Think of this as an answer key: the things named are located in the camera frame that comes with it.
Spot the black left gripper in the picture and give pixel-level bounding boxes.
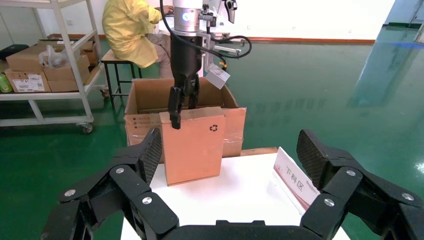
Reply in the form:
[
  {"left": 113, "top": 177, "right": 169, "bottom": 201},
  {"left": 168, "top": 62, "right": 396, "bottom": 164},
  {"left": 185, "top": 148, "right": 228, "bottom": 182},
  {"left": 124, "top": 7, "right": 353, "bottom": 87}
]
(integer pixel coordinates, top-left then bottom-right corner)
[{"left": 167, "top": 34, "right": 204, "bottom": 131}]

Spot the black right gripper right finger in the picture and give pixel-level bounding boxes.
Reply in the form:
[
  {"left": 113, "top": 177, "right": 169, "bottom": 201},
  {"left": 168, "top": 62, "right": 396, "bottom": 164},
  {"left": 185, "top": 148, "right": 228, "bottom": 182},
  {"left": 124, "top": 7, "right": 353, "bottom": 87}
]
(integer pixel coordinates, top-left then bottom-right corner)
[{"left": 296, "top": 129, "right": 424, "bottom": 240}]

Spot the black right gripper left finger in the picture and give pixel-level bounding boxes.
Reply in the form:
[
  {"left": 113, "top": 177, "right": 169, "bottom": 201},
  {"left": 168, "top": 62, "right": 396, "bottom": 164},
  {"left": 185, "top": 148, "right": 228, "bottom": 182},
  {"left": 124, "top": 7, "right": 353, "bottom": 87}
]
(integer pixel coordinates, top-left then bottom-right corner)
[{"left": 39, "top": 127, "right": 181, "bottom": 240}]

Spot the small cardboard box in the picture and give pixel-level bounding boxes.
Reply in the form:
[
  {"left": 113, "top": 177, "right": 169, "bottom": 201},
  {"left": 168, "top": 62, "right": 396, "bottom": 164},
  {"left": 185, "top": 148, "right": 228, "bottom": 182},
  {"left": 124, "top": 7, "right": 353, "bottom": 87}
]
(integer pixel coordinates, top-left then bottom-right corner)
[{"left": 159, "top": 106, "right": 227, "bottom": 187}]

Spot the large cardboard box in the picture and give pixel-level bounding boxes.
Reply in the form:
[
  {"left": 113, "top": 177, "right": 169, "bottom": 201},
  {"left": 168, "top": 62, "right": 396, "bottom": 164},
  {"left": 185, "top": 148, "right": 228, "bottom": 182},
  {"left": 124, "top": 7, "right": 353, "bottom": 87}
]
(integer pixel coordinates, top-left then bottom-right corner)
[{"left": 124, "top": 76, "right": 248, "bottom": 164}]

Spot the brown cardboard box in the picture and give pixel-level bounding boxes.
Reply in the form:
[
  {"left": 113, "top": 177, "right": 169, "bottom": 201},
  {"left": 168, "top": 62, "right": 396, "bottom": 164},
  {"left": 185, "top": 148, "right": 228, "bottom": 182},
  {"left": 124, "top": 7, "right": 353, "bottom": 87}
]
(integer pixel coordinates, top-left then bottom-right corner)
[
  {"left": 37, "top": 39, "right": 99, "bottom": 66},
  {"left": 47, "top": 67, "right": 91, "bottom": 93},
  {"left": 43, "top": 54, "right": 91, "bottom": 82},
  {"left": 5, "top": 43, "right": 51, "bottom": 73}
]

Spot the cardboard box with white labels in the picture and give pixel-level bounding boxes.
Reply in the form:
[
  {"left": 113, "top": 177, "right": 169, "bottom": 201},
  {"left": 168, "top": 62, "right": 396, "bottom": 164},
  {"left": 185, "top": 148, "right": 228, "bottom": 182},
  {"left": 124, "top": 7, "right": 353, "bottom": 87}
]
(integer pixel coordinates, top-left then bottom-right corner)
[{"left": 3, "top": 68, "right": 52, "bottom": 94}]

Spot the acrylic sign with red print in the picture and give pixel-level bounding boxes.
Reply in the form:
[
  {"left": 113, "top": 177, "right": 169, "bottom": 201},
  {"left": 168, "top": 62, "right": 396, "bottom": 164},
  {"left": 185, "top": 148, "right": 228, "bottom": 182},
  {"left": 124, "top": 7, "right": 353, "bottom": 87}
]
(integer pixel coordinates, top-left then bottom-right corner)
[{"left": 272, "top": 146, "right": 322, "bottom": 216}]

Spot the person in yellow coat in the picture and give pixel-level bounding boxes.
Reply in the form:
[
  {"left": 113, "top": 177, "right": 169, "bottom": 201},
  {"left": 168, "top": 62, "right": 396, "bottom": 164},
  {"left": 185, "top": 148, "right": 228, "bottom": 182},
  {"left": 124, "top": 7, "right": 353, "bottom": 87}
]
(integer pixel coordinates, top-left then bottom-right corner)
[{"left": 101, "top": 0, "right": 175, "bottom": 79}]

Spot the black angular device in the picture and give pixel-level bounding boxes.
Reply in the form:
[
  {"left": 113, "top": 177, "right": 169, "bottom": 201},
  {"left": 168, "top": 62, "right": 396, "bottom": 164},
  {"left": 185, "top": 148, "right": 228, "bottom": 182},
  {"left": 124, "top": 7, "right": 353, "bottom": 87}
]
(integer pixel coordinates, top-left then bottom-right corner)
[{"left": 222, "top": 0, "right": 239, "bottom": 24}]

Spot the white shelf cart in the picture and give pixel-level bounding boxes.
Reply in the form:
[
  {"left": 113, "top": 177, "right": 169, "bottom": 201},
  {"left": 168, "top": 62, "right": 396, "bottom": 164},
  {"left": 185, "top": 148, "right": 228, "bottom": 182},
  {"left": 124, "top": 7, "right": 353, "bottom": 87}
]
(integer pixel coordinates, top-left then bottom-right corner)
[{"left": 0, "top": 0, "right": 110, "bottom": 135}]

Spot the clear plastic bag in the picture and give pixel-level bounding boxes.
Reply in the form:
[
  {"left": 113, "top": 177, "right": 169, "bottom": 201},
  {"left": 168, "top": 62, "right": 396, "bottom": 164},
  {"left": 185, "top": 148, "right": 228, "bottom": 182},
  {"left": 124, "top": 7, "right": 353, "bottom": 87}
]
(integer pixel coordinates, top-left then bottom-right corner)
[{"left": 38, "top": 44, "right": 70, "bottom": 69}]

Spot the green bottle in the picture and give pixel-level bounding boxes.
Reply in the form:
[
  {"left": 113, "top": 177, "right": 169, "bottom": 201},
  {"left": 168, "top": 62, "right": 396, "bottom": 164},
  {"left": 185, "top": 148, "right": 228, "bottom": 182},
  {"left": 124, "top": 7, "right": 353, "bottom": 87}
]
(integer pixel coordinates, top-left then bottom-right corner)
[{"left": 0, "top": 72, "right": 13, "bottom": 94}]

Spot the black case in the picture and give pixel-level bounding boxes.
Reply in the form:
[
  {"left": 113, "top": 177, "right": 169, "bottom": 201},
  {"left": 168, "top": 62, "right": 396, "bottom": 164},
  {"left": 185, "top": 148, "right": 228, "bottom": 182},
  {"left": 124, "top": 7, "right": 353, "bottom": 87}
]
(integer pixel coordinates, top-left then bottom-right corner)
[{"left": 0, "top": 43, "right": 30, "bottom": 62}]

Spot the gray wrist camera box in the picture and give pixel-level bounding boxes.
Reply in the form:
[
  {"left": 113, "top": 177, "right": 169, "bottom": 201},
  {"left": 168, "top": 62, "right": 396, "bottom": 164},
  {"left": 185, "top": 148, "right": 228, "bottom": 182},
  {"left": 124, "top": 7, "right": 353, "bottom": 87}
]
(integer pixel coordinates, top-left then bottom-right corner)
[{"left": 200, "top": 31, "right": 231, "bottom": 90}]

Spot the black cable with yellow tag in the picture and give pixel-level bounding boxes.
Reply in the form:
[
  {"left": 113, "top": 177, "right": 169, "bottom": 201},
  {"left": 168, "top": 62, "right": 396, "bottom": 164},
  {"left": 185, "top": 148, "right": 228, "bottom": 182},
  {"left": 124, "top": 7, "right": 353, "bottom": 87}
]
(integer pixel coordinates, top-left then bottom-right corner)
[{"left": 202, "top": 46, "right": 229, "bottom": 70}]

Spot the black braided cable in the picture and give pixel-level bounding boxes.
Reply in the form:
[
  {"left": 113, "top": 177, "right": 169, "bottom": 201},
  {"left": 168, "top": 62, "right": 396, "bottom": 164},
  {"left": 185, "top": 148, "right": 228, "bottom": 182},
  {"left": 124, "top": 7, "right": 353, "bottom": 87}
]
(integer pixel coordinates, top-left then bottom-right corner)
[{"left": 158, "top": 0, "right": 253, "bottom": 60}]

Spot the black wire rack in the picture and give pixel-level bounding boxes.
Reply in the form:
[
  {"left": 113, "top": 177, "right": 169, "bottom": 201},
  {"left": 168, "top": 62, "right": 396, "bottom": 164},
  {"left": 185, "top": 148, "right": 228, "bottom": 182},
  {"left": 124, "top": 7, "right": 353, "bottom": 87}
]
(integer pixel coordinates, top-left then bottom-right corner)
[{"left": 100, "top": 49, "right": 143, "bottom": 110}]

